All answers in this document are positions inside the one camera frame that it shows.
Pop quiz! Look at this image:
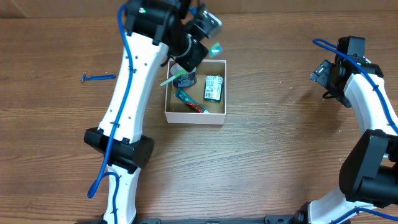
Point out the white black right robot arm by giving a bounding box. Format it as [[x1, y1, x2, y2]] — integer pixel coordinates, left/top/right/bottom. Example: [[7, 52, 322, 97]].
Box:
[[288, 36, 397, 223]]

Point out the blue disposable razor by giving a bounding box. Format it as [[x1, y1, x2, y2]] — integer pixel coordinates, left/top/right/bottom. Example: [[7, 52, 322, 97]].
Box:
[[81, 72, 116, 83]]

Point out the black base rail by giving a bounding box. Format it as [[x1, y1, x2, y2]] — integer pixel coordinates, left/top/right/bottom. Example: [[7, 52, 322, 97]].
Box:
[[134, 215, 294, 224]]

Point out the green white soap bar pack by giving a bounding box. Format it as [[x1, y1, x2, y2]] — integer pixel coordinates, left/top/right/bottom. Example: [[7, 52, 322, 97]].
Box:
[[204, 75, 224, 103]]

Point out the green red toothpaste tube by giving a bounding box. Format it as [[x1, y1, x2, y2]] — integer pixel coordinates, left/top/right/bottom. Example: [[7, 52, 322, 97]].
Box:
[[174, 88, 209, 114]]

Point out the white green toothbrush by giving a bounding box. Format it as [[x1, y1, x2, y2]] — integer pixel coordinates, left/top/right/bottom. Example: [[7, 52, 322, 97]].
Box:
[[159, 42, 224, 87]]

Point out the white cardboard box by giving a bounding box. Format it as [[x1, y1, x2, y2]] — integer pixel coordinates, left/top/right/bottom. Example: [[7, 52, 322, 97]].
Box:
[[164, 60, 227, 125]]

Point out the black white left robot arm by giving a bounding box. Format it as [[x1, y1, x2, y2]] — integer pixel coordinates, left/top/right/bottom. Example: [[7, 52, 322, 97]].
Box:
[[84, 1, 208, 223]]

